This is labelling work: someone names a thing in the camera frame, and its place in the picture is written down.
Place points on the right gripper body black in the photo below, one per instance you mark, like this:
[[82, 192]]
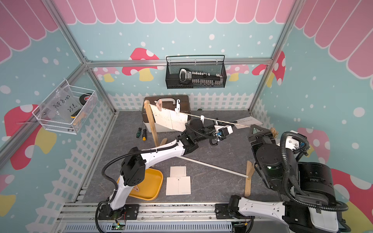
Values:
[[258, 143]]

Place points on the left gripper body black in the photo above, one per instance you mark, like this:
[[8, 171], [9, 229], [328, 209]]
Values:
[[207, 131]]

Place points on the postcard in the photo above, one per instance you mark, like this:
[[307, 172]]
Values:
[[246, 122], [178, 186], [178, 121], [163, 117], [178, 171]]

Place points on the pink clothespin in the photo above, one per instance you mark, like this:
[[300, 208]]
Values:
[[136, 189], [159, 104]]

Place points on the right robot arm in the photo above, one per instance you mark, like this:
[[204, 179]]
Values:
[[308, 200]]

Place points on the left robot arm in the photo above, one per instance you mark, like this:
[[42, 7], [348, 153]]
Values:
[[136, 162]]

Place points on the wooden clothesline rack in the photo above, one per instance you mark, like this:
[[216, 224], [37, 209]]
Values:
[[216, 172]]

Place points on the brown lidded storage box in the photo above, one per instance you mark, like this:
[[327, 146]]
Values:
[[169, 102]]

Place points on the socket set in basket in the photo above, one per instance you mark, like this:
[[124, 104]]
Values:
[[200, 79]]

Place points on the yellow plastic tray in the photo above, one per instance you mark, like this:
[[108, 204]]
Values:
[[149, 188]]

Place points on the black tape roll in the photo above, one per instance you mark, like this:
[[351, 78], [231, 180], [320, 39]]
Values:
[[83, 99]]

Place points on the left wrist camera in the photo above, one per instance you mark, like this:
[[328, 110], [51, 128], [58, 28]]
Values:
[[223, 131]]

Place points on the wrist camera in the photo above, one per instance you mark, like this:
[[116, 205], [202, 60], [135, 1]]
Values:
[[298, 144], [223, 131]]

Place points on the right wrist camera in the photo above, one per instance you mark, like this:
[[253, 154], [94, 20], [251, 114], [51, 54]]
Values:
[[298, 144]]

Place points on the yellow handled screwdriver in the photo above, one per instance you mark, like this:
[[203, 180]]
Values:
[[144, 135]]

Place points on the black wire mesh basket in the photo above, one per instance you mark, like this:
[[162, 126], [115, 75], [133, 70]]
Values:
[[213, 64]]

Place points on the green handled screwdriver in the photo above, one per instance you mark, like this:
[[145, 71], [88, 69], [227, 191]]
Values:
[[139, 131]]

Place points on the white wire basket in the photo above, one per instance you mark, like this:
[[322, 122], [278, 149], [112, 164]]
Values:
[[62, 112]]

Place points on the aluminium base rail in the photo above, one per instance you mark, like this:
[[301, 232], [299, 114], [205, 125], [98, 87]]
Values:
[[151, 218]]

